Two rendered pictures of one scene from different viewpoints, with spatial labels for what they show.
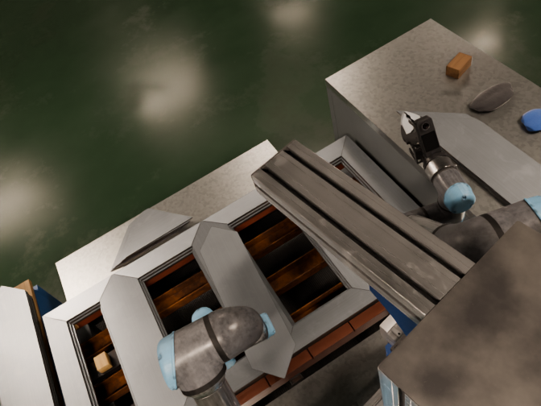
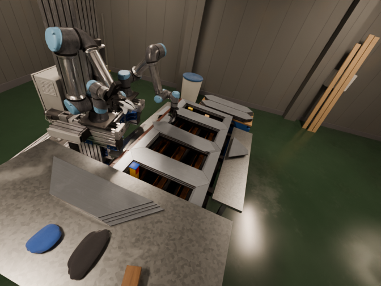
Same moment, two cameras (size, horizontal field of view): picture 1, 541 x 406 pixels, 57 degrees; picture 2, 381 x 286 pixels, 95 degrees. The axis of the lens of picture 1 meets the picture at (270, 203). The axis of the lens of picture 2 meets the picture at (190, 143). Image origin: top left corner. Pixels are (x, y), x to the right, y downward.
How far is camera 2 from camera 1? 2.02 m
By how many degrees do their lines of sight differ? 71
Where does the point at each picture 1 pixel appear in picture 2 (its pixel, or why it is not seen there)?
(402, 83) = (174, 241)
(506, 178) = (74, 177)
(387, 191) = not seen: hidden behind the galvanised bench
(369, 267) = not seen: outside the picture
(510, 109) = (71, 245)
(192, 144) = (310, 264)
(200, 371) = not seen: hidden behind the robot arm
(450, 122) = (120, 207)
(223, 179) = (237, 180)
